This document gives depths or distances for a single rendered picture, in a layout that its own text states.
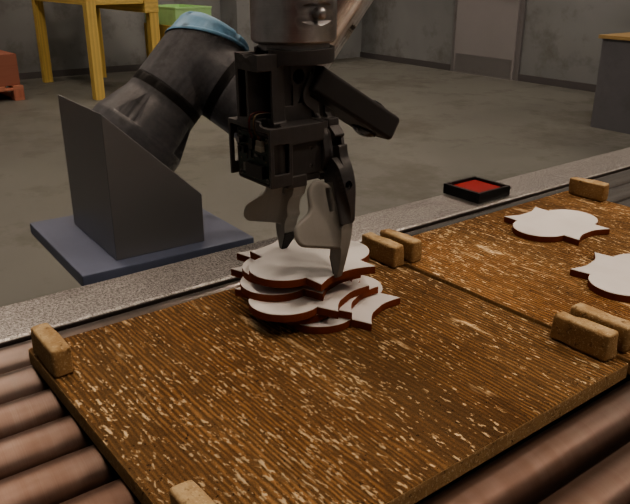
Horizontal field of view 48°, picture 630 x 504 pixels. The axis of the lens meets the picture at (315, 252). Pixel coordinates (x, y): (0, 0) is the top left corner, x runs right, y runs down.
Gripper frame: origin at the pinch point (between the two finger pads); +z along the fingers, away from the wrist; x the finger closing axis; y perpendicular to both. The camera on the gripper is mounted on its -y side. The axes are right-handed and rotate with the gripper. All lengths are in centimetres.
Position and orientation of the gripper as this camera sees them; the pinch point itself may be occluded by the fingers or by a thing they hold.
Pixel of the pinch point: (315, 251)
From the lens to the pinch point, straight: 71.5
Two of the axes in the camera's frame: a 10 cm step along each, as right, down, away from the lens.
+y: -8.1, 2.2, -5.5
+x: 5.9, 2.9, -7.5
